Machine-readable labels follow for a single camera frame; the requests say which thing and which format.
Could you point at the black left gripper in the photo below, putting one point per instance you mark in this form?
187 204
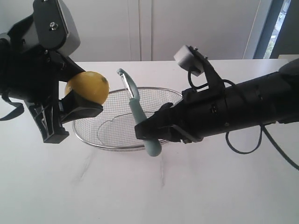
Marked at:
29 80

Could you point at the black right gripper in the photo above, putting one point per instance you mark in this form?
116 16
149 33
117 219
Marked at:
198 115

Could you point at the yellow lemon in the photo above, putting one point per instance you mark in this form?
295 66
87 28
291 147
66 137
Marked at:
90 85

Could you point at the teal handled peeler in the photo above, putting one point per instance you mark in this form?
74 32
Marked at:
153 147

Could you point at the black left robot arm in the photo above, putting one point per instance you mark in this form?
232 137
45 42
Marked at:
29 79

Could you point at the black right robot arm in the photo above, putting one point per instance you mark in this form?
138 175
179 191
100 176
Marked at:
272 98

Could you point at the oval steel mesh basket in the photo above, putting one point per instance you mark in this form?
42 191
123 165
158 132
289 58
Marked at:
113 129

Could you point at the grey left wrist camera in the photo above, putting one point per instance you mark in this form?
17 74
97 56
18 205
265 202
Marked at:
55 26

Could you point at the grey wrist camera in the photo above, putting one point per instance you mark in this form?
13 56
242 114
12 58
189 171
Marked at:
55 26
187 60

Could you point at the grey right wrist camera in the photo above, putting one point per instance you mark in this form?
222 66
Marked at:
187 60

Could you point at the dark window frame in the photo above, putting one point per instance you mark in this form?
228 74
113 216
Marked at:
279 38

